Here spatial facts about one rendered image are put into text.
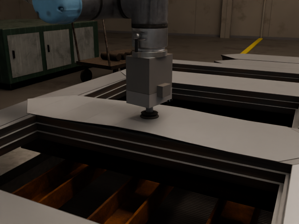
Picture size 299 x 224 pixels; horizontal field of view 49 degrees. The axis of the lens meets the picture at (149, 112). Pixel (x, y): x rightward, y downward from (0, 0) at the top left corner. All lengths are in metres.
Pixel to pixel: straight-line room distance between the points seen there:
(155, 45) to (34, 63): 4.28
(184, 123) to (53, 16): 0.34
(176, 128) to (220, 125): 0.10
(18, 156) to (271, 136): 0.72
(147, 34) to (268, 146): 0.31
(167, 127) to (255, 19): 10.62
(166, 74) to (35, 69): 4.27
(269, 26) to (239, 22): 0.94
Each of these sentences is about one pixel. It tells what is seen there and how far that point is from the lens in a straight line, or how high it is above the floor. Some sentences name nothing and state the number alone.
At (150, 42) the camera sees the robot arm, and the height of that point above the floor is 1.04.
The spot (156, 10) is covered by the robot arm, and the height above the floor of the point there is 1.10.
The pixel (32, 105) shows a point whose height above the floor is 0.87.
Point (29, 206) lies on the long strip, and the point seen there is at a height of 0.87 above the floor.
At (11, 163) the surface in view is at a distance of 1.03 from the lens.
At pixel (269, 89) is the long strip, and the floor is 0.87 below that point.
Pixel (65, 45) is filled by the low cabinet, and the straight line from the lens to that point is 5.36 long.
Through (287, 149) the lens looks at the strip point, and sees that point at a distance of 0.64.
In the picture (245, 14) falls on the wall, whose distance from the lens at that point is 11.28.
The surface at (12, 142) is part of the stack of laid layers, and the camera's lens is 0.77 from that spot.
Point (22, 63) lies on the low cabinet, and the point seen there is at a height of 0.34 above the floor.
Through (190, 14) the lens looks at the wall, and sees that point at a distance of 11.68.
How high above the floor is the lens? 1.12
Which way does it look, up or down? 19 degrees down
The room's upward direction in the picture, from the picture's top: straight up
